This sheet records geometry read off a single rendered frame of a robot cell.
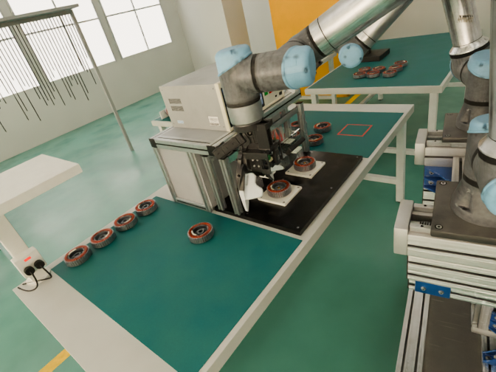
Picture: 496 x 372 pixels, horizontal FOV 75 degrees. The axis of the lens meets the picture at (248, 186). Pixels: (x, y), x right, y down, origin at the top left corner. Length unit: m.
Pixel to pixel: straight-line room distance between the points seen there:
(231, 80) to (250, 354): 1.52
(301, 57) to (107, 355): 1.01
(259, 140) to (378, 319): 1.44
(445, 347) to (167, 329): 1.12
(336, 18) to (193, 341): 0.92
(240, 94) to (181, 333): 0.75
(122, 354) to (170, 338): 0.15
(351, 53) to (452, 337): 1.21
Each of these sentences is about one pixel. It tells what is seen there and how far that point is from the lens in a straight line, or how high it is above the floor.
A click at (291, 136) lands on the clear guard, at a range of 1.34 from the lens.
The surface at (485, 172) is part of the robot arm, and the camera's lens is 0.71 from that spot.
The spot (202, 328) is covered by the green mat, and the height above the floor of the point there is 0.75.
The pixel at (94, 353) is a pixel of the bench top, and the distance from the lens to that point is 1.24.
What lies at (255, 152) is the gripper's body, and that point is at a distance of 0.72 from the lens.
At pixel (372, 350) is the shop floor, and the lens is 1.87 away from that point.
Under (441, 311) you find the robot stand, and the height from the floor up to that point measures 0.21.
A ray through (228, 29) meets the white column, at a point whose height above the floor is 1.21.
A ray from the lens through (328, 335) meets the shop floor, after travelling 1.91.
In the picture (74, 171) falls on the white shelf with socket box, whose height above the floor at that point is 1.19.
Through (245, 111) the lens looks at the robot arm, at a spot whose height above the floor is 1.38.
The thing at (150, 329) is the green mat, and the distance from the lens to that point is 1.18.
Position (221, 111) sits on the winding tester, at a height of 1.21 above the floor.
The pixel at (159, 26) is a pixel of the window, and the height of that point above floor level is 1.41.
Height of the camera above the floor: 1.59
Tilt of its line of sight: 30 degrees down
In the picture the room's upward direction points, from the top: 15 degrees counter-clockwise
